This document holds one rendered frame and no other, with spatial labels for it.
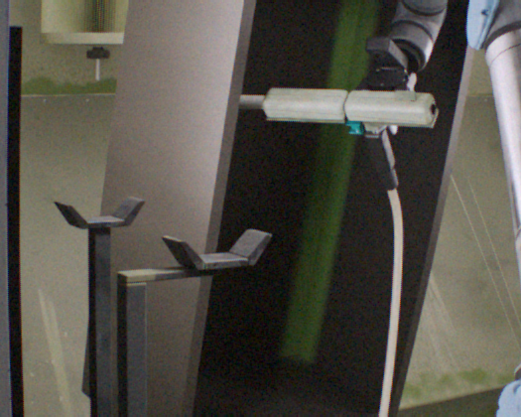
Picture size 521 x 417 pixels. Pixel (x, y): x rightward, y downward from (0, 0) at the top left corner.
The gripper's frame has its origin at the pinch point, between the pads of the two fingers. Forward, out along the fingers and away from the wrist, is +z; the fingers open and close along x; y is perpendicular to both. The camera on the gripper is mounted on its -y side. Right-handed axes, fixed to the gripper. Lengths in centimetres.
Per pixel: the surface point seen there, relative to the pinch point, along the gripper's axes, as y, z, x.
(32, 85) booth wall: 53, -62, 138
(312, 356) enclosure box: 81, -3, 34
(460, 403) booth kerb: 179, -54, 27
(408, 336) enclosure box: 63, 0, 5
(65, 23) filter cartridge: 28, -60, 113
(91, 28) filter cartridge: 31, -62, 107
